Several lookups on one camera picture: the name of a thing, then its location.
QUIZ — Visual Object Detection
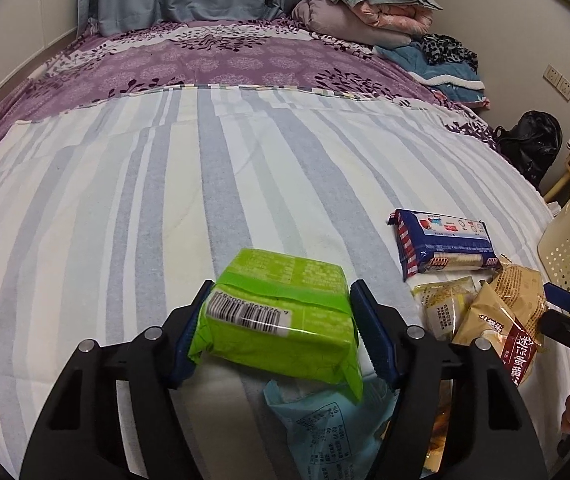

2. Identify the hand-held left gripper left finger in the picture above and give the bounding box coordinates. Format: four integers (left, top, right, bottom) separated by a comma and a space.
19, 280, 216, 480

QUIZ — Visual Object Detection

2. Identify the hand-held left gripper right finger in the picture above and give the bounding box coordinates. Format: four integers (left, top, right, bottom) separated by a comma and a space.
349, 280, 548, 480

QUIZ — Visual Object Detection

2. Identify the brown snack packet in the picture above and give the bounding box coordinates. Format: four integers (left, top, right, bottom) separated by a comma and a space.
488, 255, 548, 341

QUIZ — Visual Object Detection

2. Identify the beige snack packet red label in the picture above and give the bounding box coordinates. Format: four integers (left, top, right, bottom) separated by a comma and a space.
451, 280, 538, 388

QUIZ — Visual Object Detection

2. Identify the small yellow snack packet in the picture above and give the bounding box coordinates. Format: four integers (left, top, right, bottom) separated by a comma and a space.
411, 276, 481, 343

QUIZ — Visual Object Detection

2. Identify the green snack packet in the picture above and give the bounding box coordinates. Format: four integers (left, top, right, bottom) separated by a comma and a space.
187, 247, 364, 403

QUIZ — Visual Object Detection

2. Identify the light blue snack packet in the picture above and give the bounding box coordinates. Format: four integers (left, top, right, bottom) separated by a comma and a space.
263, 377, 398, 480

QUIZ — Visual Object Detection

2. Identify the yellow snack packet orange print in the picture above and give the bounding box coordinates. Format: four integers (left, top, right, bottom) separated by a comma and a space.
427, 380, 455, 473

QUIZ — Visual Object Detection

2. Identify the blue striped cracker packet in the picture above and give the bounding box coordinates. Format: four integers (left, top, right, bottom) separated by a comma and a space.
387, 208, 498, 282

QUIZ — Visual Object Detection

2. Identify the striped white grey blanket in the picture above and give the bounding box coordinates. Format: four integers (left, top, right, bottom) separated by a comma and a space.
0, 82, 566, 480

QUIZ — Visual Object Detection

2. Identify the black handbag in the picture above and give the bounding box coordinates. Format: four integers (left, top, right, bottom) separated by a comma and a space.
492, 110, 563, 191

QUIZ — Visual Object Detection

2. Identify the teal fleece blanket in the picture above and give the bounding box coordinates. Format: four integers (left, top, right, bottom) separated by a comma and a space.
372, 42, 486, 107

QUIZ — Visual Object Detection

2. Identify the leopard print cloth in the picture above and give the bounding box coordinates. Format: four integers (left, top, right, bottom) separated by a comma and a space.
417, 34, 478, 73

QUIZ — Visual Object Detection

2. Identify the purple floral bedsheet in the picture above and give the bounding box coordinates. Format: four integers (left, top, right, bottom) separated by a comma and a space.
0, 17, 511, 181

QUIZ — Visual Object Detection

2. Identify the pink floral folded quilt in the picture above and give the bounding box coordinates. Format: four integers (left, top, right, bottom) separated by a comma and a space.
350, 0, 433, 34

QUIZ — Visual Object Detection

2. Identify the white wardrobe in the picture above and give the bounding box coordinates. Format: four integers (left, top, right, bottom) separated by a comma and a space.
0, 0, 82, 128

